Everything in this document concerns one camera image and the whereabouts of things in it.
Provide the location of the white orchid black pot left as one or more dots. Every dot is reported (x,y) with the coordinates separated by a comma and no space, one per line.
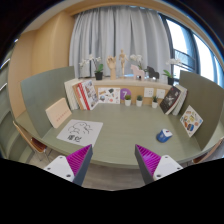
(97,63)

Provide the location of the dark book on right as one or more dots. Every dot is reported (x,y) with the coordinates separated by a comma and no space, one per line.
(170,100)

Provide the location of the wooden chair left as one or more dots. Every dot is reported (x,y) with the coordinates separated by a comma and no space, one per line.
(38,147)

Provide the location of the wooden mannequin figure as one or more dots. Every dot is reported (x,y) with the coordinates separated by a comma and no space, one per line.
(123,58)

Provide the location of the pink wooden horse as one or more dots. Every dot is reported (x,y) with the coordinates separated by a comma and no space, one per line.
(137,72)

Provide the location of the white wall socket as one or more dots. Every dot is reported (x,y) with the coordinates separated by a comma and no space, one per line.
(148,92)
(160,93)

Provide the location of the white wall socket left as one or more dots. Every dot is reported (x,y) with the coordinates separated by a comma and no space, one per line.
(148,92)

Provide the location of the wooden hand model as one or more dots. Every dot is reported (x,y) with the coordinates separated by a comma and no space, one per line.
(111,62)

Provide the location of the green partition right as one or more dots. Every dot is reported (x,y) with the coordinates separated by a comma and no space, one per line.
(207,99)

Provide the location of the small potted plant right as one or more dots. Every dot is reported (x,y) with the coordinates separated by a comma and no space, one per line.
(154,102)

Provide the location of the black wooden horse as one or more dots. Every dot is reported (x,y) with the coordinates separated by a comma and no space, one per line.
(152,73)

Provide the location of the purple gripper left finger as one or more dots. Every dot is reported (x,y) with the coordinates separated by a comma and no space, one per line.
(73,167)

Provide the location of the grey curtain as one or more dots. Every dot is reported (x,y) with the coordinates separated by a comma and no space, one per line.
(107,31)

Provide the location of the green partition left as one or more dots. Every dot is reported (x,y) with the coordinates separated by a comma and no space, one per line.
(42,90)

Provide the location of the green partition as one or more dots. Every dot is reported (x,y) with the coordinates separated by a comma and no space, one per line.
(42,90)
(207,99)

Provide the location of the white wall socket right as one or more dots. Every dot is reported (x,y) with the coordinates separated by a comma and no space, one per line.
(160,93)

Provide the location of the white orchid behind horse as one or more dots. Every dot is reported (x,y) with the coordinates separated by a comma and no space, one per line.
(138,59)

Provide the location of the wooden chair right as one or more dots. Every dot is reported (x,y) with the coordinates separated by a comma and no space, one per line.
(208,154)

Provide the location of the white paper with drawing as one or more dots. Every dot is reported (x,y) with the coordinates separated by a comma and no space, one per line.
(80,132)

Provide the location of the white orchid black pot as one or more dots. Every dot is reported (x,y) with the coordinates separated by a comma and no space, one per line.
(170,76)
(97,63)

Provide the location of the wooden chair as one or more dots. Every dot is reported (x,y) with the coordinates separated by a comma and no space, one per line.
(208,154)
(38,147)

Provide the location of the colourful sticker card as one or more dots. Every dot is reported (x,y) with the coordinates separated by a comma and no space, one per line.
(191,121)

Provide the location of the wooden shelf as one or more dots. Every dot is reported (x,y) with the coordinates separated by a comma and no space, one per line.
(135,86)

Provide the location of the white orchid black pot right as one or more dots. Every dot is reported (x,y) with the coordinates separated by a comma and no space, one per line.
(170,76)

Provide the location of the purple round sticker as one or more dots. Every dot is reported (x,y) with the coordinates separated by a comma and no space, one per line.
(124,92)

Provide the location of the illustrated postcard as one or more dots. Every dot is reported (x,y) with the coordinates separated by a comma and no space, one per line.
(109,95)

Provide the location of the small potted plant middle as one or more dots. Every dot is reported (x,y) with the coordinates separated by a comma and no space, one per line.
(139,100)

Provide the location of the blue and white mouse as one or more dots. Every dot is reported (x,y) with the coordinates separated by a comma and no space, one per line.
(164,135)

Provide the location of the red and white book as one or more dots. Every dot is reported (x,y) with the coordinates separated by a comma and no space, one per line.
(89,94)

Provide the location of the small potted plant left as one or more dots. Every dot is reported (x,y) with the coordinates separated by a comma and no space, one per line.
(127,100)

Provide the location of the white books stack left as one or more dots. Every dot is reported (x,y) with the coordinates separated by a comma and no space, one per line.
(70,93)

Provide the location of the small potted plant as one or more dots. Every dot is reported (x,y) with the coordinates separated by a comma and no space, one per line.
(127,100)
(139,100)
(154,102)

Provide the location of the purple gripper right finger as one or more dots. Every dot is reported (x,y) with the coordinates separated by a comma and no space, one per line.
(154,167)

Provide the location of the beige board sign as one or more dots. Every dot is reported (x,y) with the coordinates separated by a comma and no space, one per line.
(58,112)

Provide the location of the white book behind dark book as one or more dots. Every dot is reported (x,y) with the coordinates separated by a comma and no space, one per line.
(182,98)

